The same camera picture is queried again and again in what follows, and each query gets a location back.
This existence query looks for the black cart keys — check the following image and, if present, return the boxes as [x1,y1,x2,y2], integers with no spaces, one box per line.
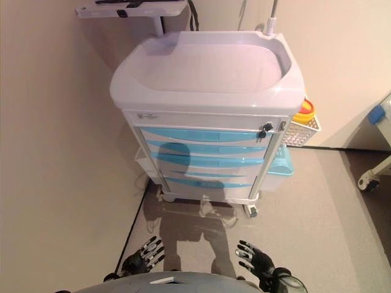
[256,122,274,143]

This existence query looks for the white IV pole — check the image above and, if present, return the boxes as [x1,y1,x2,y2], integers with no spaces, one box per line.
[263,0,279,37]

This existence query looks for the black strap on table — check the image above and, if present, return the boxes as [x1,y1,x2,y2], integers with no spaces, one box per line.
[94,0,153,18]

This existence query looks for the black hanging cables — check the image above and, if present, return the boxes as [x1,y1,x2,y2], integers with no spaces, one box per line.
[186,0,201,31]

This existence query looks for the blue bed corner bumper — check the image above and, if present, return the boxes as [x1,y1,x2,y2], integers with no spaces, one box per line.
[368,103,386,125]

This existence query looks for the yellow sharps container red lid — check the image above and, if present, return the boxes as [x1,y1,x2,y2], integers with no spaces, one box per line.
[291,99,317,125]

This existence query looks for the white lattice basket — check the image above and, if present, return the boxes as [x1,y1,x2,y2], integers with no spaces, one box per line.
[282,115,322,148]

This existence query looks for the white overbed table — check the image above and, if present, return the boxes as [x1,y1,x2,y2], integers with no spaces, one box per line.
[75,0,188,36]

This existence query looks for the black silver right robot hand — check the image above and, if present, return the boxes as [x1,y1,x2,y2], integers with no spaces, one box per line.
[234,239,277,289]

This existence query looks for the grey cart caster wheel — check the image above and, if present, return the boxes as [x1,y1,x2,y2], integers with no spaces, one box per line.
[243,203,259,218]

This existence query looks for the white side bin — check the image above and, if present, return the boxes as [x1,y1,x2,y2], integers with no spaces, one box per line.
[134,146,158,181]

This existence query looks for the grey robot torso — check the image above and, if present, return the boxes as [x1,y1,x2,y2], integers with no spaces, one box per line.
[68,271,266,293]

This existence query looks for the white medical cart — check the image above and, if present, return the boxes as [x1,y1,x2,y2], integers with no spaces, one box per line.
[109,30,306,218]

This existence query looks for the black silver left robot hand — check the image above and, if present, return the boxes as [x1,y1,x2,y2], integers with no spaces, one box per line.
[120,234,167,277]

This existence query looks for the blue lidded waste bin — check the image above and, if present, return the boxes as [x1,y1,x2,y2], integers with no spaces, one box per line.
[267,145,294,192]

